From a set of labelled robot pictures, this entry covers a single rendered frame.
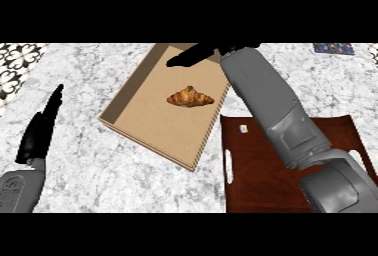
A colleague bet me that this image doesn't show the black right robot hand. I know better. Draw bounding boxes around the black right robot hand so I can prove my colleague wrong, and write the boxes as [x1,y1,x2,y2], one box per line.
[166,43,263,69]

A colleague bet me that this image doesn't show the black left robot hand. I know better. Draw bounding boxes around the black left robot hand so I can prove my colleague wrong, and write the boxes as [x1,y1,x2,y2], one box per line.
[14,83,65,165]

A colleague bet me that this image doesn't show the brown croissant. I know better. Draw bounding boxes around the brown croissant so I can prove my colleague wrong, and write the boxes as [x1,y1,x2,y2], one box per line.
[166,85,216,109]

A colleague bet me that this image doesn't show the cardboard box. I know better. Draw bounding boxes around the cardboard box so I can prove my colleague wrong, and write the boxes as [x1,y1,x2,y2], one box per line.
[96,43,234,172]

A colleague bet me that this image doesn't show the dark brown wooden tray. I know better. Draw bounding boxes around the dark brown wooden tray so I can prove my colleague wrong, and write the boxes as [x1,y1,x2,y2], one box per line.
[219,114,378,214]

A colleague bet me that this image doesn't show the black and white patterned tiles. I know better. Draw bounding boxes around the black and white patterned tiles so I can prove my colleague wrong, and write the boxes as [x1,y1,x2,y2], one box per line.
[0,43,51,116]

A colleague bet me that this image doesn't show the dark blue patterned object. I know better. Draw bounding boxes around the dark blue patterned object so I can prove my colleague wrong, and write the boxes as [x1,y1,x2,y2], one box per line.
[312,43,356,56]

